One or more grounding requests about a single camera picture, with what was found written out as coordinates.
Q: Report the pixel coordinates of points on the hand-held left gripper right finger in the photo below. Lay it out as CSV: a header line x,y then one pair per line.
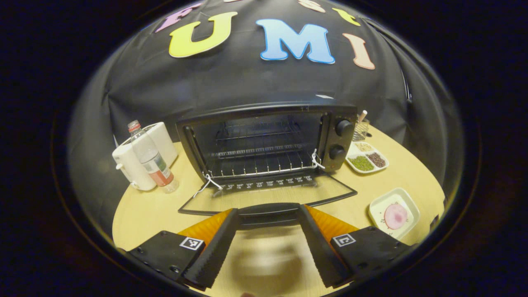
x,y
319,251

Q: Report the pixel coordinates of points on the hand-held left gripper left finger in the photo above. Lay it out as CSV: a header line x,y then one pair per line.
x,y
214,251

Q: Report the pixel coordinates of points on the white square dish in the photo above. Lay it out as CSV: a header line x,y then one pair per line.
x,y
377,210

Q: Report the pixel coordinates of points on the pink ham slice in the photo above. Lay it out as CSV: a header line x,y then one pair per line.
x,y
396,216

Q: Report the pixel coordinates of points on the black electric oven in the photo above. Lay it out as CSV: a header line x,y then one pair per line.
x,y
332,142

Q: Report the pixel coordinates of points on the pile of green beans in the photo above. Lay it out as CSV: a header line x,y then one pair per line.
x,y
361,163

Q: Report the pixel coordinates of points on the white divided dish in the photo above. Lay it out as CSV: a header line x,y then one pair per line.
x,y
350,159

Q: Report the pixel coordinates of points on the clear plastic bottle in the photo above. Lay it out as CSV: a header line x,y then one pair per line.
x,y
154,163

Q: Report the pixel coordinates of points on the pile of red beans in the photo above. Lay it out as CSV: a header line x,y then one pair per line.
x,y
376,159

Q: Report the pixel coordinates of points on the pile of yellow soybeans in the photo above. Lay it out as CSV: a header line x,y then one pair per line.
x,y
364,146

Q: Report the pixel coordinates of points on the white kitchen appliance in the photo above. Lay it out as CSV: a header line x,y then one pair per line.
x,y
128,165

